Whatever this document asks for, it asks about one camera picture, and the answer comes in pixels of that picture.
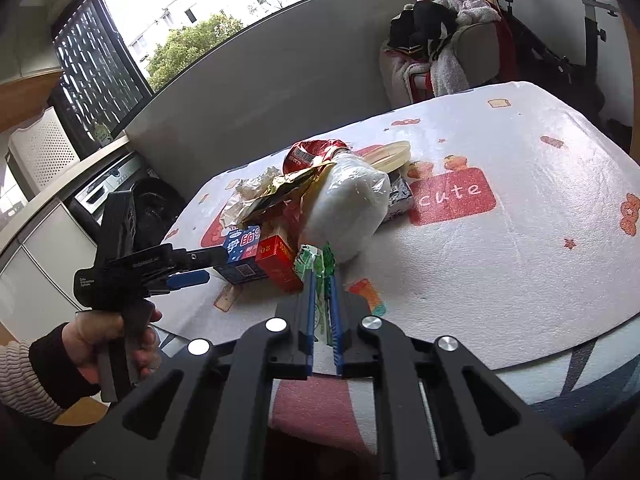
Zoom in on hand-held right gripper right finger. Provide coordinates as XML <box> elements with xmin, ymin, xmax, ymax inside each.
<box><xmin>329</xmin><ymin>264</ymin><xmax>586</xmax><ymax>480</ymax></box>

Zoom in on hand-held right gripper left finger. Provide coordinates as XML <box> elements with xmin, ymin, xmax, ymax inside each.
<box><xmin>55</xmin><ymin>259</ymin><xmax>318</xmax><ymax>480</ymax></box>

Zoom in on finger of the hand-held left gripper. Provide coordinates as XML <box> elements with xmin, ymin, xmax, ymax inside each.
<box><xmin>167</xmin><ymin>270</ymin><xmax>210</xmax><ymax>291</ymax></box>
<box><xmin>170</xmin><ymin>246</ymin><xmax>229</xmax><ymax>273</ymax></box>

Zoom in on blue and white carton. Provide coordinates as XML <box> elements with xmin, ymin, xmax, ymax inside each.
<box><xmin>212</xmin><ymin>225</ymin><xmax>273</xmax><ymax>286</ymax></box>

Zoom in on green plastic wrapper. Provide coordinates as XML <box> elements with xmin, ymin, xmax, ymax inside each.
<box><xmin>295</xmin><ymin>241</ymin><xmax>338</xmax><ymax>351</ymax></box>

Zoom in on black tissue packet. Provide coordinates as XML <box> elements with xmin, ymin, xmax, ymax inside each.
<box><xmin>384</xmin><ymin>172</ymin><xmax>416</xmax><ymax>222</ymax></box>

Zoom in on person's left forearm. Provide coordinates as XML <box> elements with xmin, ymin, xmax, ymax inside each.
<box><xmin>0</xmin><ymin>322</ymin><xmax>83</xmax><ymax>423</ymax></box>

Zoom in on person's left hand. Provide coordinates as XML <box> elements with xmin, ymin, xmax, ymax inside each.
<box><xmin>66</xmin><ymin>307</ymin><xmax>163</xmax><ymax>392</ymax></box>

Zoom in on red cardboard box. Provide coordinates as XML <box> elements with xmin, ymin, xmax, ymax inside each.
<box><xmin>255</xmin><ymin>234</ymin><xmax>305</xmax><ymax>294</ymax></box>

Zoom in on crumpled white paper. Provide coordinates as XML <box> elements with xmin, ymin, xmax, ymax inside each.
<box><xmin>220</xmin><ymin>165</ymin><xmax>285</xmax><ymax>229</ymax></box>

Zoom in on grey washing machine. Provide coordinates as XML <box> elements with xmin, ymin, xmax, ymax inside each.
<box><xmin>67</xmin><ymin>152</ymin><xmax>152</xmax><ymax>242</ymax></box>

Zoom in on white plastic bag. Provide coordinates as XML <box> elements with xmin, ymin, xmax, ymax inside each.
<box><xmin>299</xmin><ymin>152</ymin><xmax>391</xmax><ymax>264</ymax></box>

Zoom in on gold foil wrapper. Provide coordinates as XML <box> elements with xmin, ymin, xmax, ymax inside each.
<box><xmin>240</xmin><ymin>162</ymin><xmax>334</xmax><ymax>227</ymax></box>

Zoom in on white air purifier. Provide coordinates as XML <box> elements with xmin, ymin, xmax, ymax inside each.
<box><xmin>7</xmin><ymin>107</ymin><xmax>81</xmax><ymax>197</ymax></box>

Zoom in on red foil snack bag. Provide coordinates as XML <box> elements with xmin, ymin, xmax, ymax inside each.
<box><xmin>282</xmin><ymin>139</ymin><xmax>354</xmax><ymax>176</ymax></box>

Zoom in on white printed foam mat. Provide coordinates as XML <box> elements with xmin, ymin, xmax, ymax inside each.
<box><xmin>150</xmin><ymin>80</ymin><xmax>640</xmax><ymax>368</ymax></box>

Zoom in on yellow plastic lid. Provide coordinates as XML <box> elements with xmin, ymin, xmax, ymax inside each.
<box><xmin>362</xmin><ymin>140</ymin><xmax>412</xmax><ymax>170</ymax></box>

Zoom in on black window grille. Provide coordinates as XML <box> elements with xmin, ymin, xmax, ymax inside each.
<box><xmin>51</xmin><ymin>0</ymin><xmax>154</xmax><ymax>145</ymax></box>

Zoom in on beige chair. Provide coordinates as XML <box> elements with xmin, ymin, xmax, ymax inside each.
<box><xmin>378</xmin><ymin>7</ymin><xmax>516</xmax><ymax>107</ymax></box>

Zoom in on pile of clothes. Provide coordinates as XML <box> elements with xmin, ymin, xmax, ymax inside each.
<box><xmin>389</xmin><ymin>0</ymin><xmax>503</xmax><ymax>98</ymax></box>

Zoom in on black exercise bike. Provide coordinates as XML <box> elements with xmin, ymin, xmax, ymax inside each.
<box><xmin>456</xmin><ymin>0</ymin><xmax>627</xmax><ymax>128</ymax></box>

